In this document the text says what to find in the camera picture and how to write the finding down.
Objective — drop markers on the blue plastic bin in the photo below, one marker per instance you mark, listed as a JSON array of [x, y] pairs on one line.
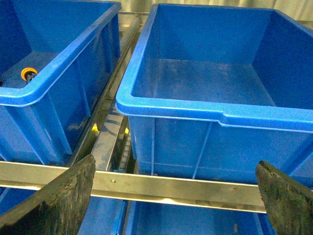
[[211, 91], [74, 46]]

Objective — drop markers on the metal centre divider rail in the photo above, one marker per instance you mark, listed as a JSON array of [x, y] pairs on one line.
[[109, 121]]

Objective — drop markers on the lower left blue bin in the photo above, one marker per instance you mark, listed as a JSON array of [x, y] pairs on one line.
[[104, 216]]

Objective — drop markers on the left blue plastic bin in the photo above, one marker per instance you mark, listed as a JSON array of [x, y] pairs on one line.
[[74, 46]]

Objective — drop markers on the lower right blue bin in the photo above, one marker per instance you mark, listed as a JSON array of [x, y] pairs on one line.
[[163, 219]]

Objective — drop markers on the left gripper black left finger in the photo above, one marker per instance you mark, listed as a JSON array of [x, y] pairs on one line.
[[58, 208]]

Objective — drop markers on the yellow button near bin corner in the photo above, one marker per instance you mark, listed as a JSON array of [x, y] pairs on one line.
[[27, 74]]

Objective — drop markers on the right blue plastic bin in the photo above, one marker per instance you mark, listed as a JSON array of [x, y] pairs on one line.
[[211, 91]]

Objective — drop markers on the metal shelf front rail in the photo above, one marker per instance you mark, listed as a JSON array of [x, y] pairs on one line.
[[144, 188]]

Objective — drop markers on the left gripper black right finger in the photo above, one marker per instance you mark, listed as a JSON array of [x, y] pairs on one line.
[[288, 203]]

